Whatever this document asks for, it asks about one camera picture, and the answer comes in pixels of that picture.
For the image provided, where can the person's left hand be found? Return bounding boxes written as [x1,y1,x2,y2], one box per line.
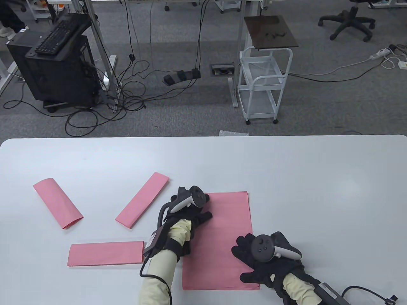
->
[158,187,213,238]

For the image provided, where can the person's right hand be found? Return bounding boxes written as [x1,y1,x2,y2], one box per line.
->
[231,231,305,289]

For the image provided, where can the black white controller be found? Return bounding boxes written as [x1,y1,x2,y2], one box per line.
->
[251,234,302,262]
[169,186,206,214]

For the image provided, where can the pink paper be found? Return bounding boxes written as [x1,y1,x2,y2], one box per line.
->
[115,172,170,229]
[33,178,84,229]
[67,241,146,267]
[182,191,260,290]

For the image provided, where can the person's left forearm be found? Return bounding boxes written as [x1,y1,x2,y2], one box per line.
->
[138,219,193,305]

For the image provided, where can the white rolling cart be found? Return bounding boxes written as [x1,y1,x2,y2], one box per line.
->
[238,46,293,125]

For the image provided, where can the grey desk leg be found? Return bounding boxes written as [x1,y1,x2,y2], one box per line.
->
[227,0,252,108]

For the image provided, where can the black foot pedal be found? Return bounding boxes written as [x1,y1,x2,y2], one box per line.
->
[163,68,202,85]

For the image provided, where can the metal floor socket box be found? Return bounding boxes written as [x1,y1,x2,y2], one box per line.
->
[210,64,236,76]

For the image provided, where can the white desk leg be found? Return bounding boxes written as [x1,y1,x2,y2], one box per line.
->
[72,0,117,112]

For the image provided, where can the black wheeled dolly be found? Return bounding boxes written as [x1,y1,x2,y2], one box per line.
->
[43,100,70,112]

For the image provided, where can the black computer tower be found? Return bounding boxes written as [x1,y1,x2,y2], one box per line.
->
[6,30,100,108]

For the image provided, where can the dark brown board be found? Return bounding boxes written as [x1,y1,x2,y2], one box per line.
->
[244,15,299,51]

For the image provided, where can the black office chair base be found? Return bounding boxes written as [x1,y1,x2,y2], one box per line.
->
[164,0,198,11]
[319,0,376,42]

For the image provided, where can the white storage cart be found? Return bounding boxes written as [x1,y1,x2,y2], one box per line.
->
[26,0,56,23]
[215,0,242,14]

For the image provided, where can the black keyboard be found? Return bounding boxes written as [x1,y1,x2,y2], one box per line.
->
[34,20,82,56]

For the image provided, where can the white desk foot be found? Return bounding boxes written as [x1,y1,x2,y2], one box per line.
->
[0,51,19,92]

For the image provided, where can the white power strip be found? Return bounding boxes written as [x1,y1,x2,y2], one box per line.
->
[370,48,392,61]

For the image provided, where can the black left arm strap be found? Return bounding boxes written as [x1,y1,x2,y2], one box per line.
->
[165,238,191,263]

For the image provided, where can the black cable with connector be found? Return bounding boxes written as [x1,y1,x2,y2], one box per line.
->
[342,286,399,305]

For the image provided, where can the tangle of black cables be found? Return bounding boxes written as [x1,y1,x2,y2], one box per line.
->
[3,54,150,137]

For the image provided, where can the long black floor cable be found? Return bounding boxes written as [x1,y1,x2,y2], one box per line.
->
[288,57,387,84]

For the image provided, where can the hanging black cable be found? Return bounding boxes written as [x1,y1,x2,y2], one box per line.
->
[191,0,212,72]
[122,0,137,61]

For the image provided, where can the white cable loop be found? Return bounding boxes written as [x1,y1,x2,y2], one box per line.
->
[382,52,407,69]

